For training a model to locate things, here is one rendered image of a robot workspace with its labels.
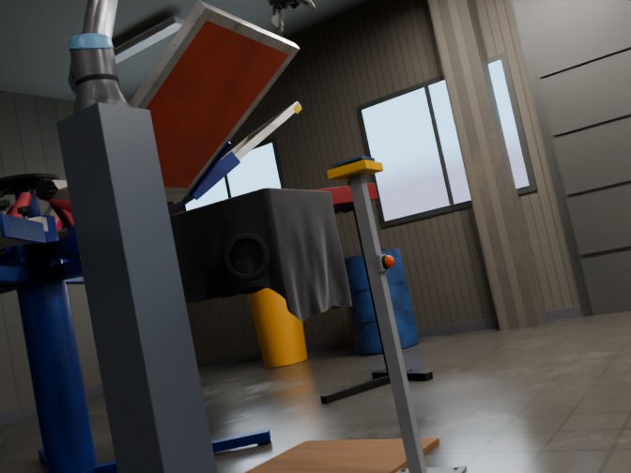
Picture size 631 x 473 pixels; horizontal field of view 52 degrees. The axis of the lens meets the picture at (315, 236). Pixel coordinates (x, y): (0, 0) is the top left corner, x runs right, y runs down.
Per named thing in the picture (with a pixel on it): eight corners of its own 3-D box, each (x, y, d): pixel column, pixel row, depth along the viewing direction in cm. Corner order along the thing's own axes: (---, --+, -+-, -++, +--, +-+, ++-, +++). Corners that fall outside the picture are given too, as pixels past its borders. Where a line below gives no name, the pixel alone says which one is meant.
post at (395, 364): (467, 468, 194) (400, 158, 201) (444, 496, 175) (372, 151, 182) (399, 471, 205) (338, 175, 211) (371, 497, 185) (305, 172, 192)
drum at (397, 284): (430, 339, 530) (410, 244, 535) (402, 352, 486) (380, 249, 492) (376, 345, 559) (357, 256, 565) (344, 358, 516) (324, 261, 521)
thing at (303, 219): (356, 306, 236) (332, 190, 239) (293, 325, 196) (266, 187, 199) (348, 307, 237) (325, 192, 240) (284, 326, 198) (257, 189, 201)
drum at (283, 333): (318, 355, 581) (302, 274, 587) (301, 363, 538) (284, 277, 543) (271, 362, 595) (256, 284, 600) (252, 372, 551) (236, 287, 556)
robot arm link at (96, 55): (75, 74, 173) (67, 26, 174) (73, 92, 185) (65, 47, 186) (122, 72, 178) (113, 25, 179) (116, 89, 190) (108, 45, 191)
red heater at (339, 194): (334, 217, 394) (330, 197, 395) (378, 201, 355) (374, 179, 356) (243, 230, 362) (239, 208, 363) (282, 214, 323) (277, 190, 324)
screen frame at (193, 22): (300, 49, 251) (294, 42, 252) (206, 7, 200) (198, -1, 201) (188, 194, 280) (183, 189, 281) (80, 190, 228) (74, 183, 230)
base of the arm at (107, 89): (98, 103, 170) (91, 68, 170) (63, 121, 178) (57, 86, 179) (143, 110, 182) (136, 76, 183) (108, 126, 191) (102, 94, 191)
